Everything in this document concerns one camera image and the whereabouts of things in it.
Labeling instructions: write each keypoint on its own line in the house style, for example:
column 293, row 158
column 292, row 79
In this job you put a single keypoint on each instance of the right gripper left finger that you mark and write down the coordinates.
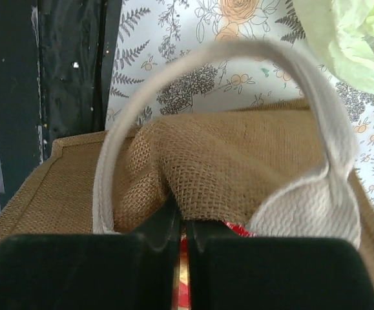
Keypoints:
column 137, row 270

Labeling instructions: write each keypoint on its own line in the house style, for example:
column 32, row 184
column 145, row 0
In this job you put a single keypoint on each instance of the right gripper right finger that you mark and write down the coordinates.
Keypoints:
column 228, row 271

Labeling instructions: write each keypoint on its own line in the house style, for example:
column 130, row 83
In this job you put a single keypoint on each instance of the red white chips bag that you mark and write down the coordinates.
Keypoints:
column 183, row 287

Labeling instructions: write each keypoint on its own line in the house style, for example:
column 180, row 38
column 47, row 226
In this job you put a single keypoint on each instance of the brown jute tote bag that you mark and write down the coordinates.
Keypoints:
column 57, row 197

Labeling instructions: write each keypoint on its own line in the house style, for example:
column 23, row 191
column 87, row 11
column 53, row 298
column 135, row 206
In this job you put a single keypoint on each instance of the green plastic grocery bag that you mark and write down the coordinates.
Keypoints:
column 341, row 36

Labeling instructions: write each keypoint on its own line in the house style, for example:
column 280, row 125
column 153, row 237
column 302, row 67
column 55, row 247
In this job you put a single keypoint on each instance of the floral table mat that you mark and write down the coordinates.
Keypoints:
column 278, row 169

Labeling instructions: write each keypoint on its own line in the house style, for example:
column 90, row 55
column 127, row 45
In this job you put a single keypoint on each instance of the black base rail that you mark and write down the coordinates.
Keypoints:
column 56, row 61

